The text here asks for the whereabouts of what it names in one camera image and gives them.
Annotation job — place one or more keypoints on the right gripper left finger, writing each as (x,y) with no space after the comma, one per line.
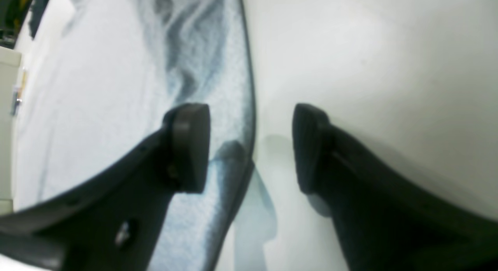
(113,221)

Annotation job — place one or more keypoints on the grey T-shirt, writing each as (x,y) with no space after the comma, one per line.
(102,75)

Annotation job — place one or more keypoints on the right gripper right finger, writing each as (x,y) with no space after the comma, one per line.
(383,221)

